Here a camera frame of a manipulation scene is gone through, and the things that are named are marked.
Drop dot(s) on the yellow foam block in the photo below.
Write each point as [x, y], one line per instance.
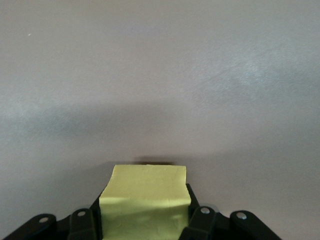
[145, 190]

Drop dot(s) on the brown table cover sheet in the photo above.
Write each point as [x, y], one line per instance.
[160, 75]

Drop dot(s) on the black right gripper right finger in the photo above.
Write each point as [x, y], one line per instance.
[202, 225]

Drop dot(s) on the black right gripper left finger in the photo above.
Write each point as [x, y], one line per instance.
[80, 225]

